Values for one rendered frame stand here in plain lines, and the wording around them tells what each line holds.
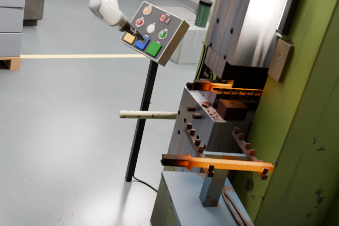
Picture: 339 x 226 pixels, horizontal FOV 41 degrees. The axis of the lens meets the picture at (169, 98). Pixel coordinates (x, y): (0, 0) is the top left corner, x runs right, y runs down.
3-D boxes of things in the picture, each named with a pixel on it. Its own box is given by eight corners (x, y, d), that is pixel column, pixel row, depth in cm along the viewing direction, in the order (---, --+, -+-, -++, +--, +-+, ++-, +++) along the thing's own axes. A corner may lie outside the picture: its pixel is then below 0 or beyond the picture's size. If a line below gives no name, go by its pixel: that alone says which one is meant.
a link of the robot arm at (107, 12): (121, 23, 223) (123, 0, 227) (102, 8, 210) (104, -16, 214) (103, 29, 228) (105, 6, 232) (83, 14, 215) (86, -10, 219)
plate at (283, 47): (277, 81, 199) (290, 45, 192) (267, 73, 207) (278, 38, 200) (281, 82, 200) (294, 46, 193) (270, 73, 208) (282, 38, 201)
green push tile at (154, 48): (154, 56, 257) (161, 45, 257) (145, 51, 261) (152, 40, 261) (156, 57, 258) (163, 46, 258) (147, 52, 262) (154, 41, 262)
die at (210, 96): (212, 107, 227) (217, 92, 223) (196, 89, 243) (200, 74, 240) (281, 110, 244) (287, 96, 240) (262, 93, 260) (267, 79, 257)
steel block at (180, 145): (191, 199, 231) (214, 121, 212) (166, 156, 262) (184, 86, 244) (282, 193, 253) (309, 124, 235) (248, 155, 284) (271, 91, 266)
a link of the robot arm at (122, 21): (114, 28, 224) (121, 33, 229) (124, 12, 224) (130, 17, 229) (103, 21, 230) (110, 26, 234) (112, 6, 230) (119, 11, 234)
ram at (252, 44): (239, 72, 206) (266, -16, 189) (204, 42, 237) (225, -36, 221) (313, 78, 223) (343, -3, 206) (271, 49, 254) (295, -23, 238)
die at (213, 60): (220, 79, 221) (226, 61, 217) (204, 62, 237) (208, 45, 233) (291, 83, 237) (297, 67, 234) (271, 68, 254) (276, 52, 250)
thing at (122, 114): (119, 120, 262) (121, 112, 260) (117, 116, 266) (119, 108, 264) (188, 122, 279) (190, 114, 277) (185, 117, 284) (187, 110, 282)
